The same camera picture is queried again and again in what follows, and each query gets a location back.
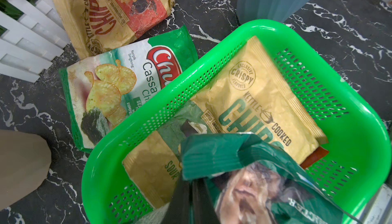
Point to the pink pot with green plant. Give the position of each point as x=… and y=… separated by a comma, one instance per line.
x=25, y=162

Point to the tan red kettle chips bag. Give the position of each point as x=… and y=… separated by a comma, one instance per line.
x=97, y=26

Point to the cream red cassava chips bag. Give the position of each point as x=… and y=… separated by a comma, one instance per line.
x=318, y=154

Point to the dark green REAL chips bag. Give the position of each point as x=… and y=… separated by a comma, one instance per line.
x=252, y=182

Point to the green plastic basket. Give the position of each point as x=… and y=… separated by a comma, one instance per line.
x=359, y=146

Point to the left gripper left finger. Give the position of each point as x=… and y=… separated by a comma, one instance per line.
x=178, y=211

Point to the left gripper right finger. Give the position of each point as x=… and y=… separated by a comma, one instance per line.
x=203, y=209

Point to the tan green kettle chips bag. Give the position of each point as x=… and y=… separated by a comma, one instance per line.
x=248, y=95

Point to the green white cassava chips bag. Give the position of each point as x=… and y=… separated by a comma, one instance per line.
x=103, y=90

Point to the white fence flower planter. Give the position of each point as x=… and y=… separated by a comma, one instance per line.
x=32, y=35

